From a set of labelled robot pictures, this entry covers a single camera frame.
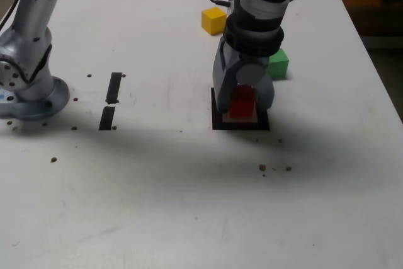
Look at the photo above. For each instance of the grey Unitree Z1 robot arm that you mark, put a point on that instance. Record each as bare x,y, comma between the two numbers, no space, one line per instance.
28,61

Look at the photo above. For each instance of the red cube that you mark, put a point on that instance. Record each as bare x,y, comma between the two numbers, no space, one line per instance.
241,105

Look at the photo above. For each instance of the dark brown background furniture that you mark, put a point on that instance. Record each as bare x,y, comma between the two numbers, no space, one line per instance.
371,14

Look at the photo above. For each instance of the small grey wrist camera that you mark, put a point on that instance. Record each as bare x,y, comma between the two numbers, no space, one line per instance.
233,5

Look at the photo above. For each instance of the yellow cube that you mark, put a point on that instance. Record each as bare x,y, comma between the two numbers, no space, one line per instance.
214,20

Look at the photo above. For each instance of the black tape square outline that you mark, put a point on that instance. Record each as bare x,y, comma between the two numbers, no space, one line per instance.
239,126

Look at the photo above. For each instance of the black tape strip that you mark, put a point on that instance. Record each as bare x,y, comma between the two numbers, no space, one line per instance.
107,117

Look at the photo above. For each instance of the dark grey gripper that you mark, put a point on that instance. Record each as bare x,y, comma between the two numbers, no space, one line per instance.
252,58

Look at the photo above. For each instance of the green cube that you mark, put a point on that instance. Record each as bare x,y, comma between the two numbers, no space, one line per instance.
280,65

